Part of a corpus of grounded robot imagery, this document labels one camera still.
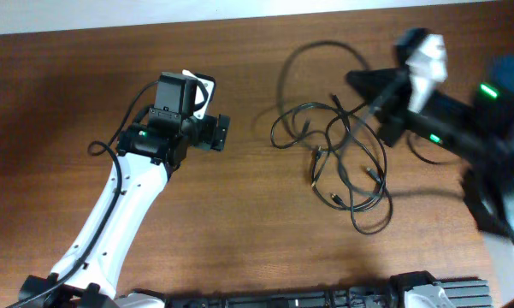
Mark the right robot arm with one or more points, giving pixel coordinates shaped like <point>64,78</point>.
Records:
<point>482,134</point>

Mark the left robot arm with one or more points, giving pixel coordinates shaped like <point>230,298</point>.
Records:
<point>145,154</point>

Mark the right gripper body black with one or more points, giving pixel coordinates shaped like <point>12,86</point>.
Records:
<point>393,107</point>

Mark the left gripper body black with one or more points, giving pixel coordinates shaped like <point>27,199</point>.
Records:
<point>205,131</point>

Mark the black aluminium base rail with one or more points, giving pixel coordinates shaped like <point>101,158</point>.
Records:
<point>413,289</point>

